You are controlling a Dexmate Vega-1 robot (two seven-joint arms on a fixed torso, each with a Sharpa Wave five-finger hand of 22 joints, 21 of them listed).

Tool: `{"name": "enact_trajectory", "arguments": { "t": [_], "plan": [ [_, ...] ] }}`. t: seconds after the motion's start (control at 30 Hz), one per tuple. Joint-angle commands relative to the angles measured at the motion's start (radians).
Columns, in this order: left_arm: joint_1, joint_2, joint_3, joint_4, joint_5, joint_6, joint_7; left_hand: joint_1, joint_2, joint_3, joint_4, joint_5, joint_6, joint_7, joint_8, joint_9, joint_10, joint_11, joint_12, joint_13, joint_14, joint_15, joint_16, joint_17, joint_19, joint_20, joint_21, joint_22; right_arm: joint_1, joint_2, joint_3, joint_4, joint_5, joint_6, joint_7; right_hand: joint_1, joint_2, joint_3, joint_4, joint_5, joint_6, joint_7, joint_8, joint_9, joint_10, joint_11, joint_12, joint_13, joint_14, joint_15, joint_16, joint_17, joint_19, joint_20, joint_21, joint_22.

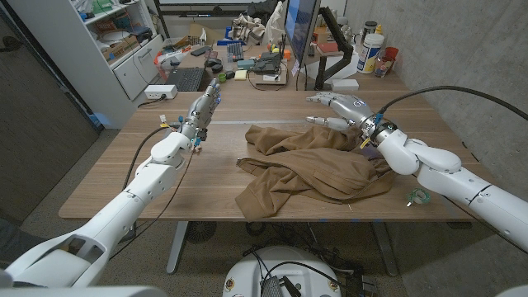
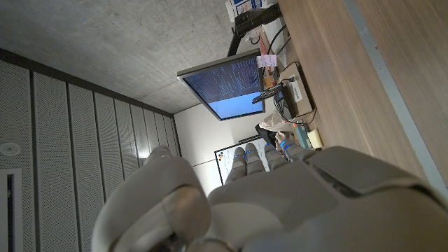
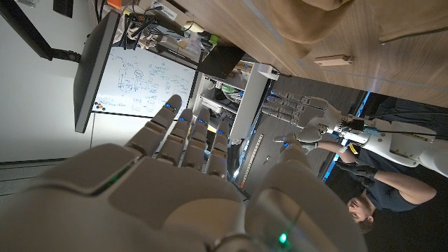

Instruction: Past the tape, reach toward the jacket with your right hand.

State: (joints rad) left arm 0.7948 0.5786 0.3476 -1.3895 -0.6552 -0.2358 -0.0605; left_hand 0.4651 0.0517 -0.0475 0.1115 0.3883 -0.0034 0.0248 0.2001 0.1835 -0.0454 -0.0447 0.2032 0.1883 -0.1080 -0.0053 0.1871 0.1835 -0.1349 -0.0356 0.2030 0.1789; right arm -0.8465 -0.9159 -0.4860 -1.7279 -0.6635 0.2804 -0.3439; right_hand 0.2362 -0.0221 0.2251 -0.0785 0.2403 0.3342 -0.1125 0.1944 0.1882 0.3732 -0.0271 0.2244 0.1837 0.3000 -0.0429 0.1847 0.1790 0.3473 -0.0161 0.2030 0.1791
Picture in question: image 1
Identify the cardboard box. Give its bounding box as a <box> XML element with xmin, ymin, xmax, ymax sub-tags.
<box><xmin>101</xmin><ymin>35</ymin><xmax>141</xmax><ymax>63</ymax></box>

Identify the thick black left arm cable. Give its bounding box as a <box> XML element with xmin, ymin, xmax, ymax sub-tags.
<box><xmin>122</xmin><ymin>125</ymin><xmax>182</xmax><ymax>191</ymax></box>

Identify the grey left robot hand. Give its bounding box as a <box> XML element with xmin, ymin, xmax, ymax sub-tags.
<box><xmin>179</xmin><ymin>78</ymin><xmax>223</xmax><ymax>144</ymax></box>

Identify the clear green tape roll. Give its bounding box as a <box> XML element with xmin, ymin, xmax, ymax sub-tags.
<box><xmin>406</xmin><ymin>188</ymin><xmax>432</xmax><ymax>207</ymax></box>

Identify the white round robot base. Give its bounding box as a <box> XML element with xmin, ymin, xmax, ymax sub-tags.
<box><xmin>222</xmin><ymin>246</ymin><xmax>342</xmax><ymax>297</ymax></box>

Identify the grey table leg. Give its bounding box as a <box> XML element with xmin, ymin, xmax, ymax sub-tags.
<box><xmin>166</xmin><ymin>221</ymin><xmax>190</xmax><ymax>275</ymax></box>
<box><xmin>370</xmin><ymin>221</ymin><xmax>399</xmax><ymax>277</ymax></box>

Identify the white shelf cabinet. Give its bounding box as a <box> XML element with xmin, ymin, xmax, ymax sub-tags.
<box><xmin>7</xmin><ymin>0</ymin><xmax>166</xmax><ymax>129</ymax></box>

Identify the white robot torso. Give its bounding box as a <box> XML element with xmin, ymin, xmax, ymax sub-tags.
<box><xmin>0</xmin><ymin>270</ymin><xmax>168</xmax><ymax>297</ymax></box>

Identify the brown jacket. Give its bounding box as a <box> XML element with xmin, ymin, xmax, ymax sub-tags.
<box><xmin>234</xmin><ymin>123</ymin><xmax>395</xmax><ymax>222</ymax></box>

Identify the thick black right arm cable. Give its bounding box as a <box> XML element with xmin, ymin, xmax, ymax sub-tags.
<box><xmin>377</xmin><ymin>85</ymin><xmax>528</xmax><ymax>123</ymax></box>

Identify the grey module on base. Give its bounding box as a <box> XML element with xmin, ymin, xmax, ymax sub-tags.
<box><xmin>259</xmin><ymin>276</ymin><xmax>285</xmax><ymax>297</ymax></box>

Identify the black router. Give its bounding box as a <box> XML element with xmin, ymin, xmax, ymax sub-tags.
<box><xmin>252</xmin><ymin>35</ymin><xmax>288</xmax><ymax>76</ymax></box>

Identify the computer monitor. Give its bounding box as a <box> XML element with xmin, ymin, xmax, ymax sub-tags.
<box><xmin>283</xmin><ymin>0</ymin><xmax>322</xmax><ymax>67</ymax></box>

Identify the blue box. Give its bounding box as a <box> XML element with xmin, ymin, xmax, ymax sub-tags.
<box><xmin>216</xmin><ymin>26</ymin><xmax>248</xmax><ymax>46</ymax></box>

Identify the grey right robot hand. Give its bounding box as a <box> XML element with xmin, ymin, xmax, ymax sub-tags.
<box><xmin>304</xmin><ymin>92</ymin><xmax>397</xmax><ymax>145</ymax></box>

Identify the black keyboard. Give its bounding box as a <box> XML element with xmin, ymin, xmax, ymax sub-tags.
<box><xmin>163</xmin><ymin>66</ymin><xmax>206</xmax><ymax>92</ymax></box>

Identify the plaid cloth bag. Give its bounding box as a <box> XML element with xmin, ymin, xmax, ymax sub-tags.
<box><xmin>230</xmin><ymin>14</ymin><xmax>266</xmax><ymax>45</ymax></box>

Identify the black round fan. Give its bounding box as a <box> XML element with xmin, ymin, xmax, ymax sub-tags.
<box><xmin>185</xmin><ymin>221</ymin><xmax>218</xmax><ymax>244</ymax></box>

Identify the dark-lidded bottle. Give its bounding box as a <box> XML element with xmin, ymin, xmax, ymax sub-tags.
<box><xmin>362</xmin><ymin>20</ymin><xmax>379</xmax><ymax>42</ymax></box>

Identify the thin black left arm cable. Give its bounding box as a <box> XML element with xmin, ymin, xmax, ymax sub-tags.
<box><xmin>107</xmin><ymin>144</ymin><xmax>196</xmax><ymax>262</ymax></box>

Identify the white power strip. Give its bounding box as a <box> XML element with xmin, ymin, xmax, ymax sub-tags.
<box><xmin>144</xmin><ymin>84</ymin><xmax>178</xmax><ymax>101</ymax></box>

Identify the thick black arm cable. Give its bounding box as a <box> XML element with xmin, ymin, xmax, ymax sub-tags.
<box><xmin>377</xmin><ymin>85</ymin><xmax>528</xmax><ymax>123</ymax></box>
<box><xmin>122</xmin><ymin>125</ymin><xmax>182</xmax><ymax>191</ymax></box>

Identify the white flat box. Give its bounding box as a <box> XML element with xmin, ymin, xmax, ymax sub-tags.
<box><xmin>331</xmin><ymin>78</ymin><xmax>360</xmax><ymax>92</ymax></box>

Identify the white red plastic bag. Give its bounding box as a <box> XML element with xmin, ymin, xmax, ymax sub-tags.
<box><xmin>154</xmin><ymin>45</ymin><xmax>193</xmax><ymax>79</ymax></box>

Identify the white wipes canister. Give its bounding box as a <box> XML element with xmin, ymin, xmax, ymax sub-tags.
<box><xmin>356</xmin><ymin>33</ymin><xmax>385</xmax><ymax>75</ymax></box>

